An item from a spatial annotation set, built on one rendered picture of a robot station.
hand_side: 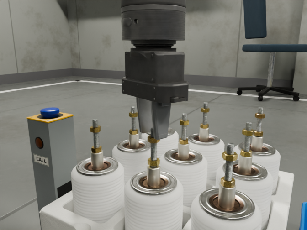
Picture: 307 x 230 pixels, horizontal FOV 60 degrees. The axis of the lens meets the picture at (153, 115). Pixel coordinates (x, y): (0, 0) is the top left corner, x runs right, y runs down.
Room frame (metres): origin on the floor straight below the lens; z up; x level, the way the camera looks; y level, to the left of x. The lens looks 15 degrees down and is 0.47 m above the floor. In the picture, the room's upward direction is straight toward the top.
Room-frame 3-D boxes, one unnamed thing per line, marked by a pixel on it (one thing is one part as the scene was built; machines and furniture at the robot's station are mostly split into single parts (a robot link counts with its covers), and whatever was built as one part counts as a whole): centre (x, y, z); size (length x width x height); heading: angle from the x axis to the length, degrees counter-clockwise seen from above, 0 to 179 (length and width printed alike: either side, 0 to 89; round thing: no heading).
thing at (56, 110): (0.57, 0.23, 0.32); 0.04 x 0.04 x 0.02
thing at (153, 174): (0.39, 0.00, 0.26); 0.02 x 0.02 x 0.03
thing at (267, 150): (0.53, -0.22, 0.25); 0.08 x 0.08 x 0.01
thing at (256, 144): (0.53, -0.22, 0.26); 0.02 x 0.02 x 0.03
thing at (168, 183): (0.39, 0.00, 0.25); 0.08 x 0.08 x 0.01
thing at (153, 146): (0.39, 0.00, 0.31); 0.01 x 0.01 x 0.08
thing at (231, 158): (0.33, -0.10, 0.32); 0.02 x 0.02 x 0.01; 42
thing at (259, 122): (0.53, -0.22, 0.30); 0.01 x 0.01 x 0.08
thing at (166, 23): (0.39, 0.00, 0.45); 0.13 x 0.10 x 0.12; 37
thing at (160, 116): (0.37, -0.01, 0.36); 0.03 x 0.02 x 0.06; 127
